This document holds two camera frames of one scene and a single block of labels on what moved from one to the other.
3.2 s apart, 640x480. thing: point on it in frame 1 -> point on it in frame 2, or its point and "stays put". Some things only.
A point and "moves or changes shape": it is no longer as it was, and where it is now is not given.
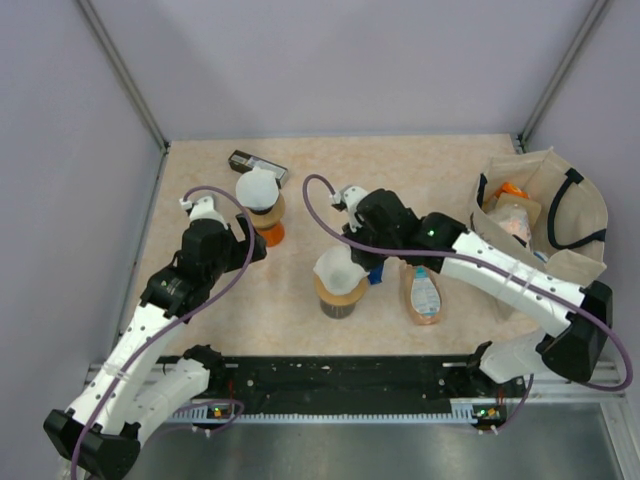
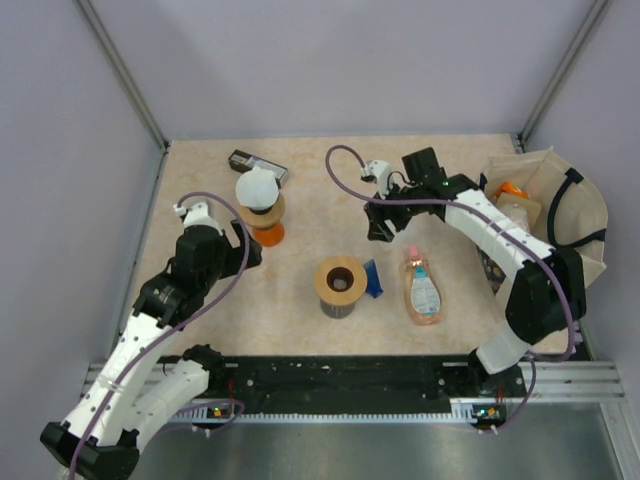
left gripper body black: [230, 260] stays put
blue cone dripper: [375, 276] moves or changes shape
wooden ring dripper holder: [270, 218] stays put
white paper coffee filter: [257, 189] stays put
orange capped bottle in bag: [511, 189] stays put
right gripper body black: [366, 235] -> [406, 212]
